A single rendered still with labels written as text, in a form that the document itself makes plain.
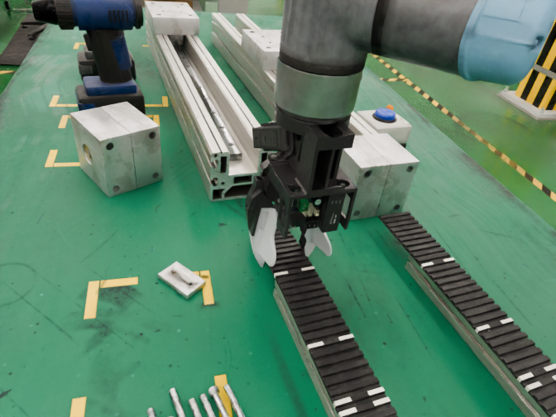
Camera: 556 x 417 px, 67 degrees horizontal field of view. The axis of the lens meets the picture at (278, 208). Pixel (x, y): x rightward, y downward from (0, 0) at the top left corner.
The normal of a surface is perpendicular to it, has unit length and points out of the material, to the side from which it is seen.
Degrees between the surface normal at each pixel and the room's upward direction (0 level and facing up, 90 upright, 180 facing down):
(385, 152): 0
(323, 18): 95
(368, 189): 90
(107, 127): 0
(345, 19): 108
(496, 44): 97
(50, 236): 0
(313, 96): 91
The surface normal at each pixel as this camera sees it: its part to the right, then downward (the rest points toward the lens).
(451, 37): -0.46, 0.64
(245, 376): 0.11, -0.80
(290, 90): -0.66, 0.40
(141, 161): 0.68, 0.50
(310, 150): -0.94, 0.13
